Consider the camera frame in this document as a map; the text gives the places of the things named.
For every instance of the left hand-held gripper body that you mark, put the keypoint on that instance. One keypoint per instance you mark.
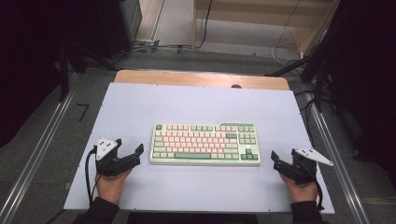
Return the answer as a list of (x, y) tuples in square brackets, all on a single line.
[(106, 149)]

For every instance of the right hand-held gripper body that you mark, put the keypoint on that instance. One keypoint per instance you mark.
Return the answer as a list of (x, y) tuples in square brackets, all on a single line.
[(303, 169)]

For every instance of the green and pink keyboard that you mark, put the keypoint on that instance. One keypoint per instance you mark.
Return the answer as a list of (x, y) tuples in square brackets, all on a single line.
[(205, 157)]

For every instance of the person's right hand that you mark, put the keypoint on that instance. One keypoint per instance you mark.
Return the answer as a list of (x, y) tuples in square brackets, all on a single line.
[(301, 192)]

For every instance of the person's left hand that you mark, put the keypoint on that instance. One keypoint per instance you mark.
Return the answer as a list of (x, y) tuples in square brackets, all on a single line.
[(110, 188)]

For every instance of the black metal stand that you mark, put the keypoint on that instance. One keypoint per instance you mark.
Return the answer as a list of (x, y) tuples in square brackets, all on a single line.
[(319, 84), (63, 74)]

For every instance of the dark round table grommet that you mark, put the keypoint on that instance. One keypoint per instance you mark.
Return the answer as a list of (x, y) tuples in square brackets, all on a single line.
[(236, 86)]

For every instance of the wooden table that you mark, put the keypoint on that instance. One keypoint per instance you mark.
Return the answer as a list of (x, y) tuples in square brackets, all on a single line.
[(199, 79)]

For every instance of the dark curtain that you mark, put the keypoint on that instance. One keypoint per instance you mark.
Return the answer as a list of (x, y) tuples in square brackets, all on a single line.
[(367, 77), (34, 62)]

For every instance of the black cabinet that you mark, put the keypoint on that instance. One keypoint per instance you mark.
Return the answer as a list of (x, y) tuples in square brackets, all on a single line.
[(118, 25)]

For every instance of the light wooden shelf unit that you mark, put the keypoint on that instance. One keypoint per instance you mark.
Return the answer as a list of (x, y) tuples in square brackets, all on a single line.
[(249, 18)]

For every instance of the metal floor rail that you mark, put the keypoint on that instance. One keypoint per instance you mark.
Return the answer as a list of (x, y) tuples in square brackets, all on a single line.
[(339, 155), (34, 158)]

